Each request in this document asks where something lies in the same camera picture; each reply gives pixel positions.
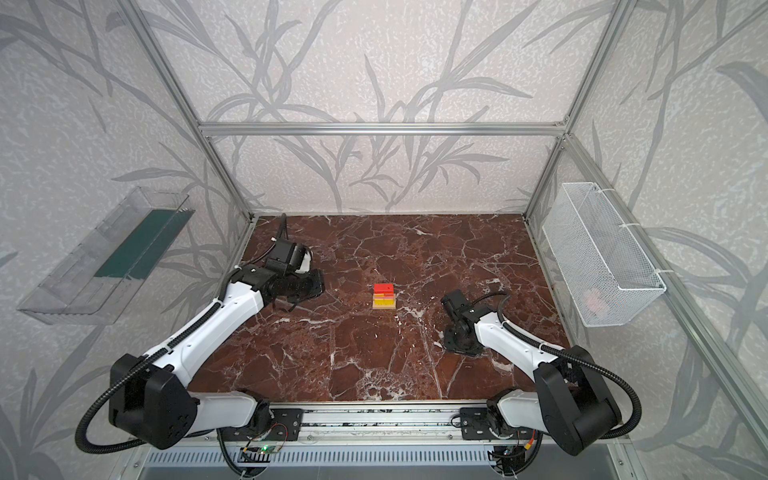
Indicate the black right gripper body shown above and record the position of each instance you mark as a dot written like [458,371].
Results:
[459,339]

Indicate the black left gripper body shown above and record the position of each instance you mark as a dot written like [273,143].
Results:
[299,285]

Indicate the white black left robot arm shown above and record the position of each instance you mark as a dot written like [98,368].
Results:
[148,400]

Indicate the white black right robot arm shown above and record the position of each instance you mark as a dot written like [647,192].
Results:
[576,402]

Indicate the pink item in basket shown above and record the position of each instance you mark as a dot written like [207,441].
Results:
[595,303]

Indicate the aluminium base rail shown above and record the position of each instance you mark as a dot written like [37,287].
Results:
[375,423]

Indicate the white wire mesh basket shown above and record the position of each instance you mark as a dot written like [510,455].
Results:
[594,247]

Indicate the aluminium frame horizontal bar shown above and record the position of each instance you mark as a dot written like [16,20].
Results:
[212,129]

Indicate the clear plastic wall bin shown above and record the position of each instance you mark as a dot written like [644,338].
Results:
[94,284]

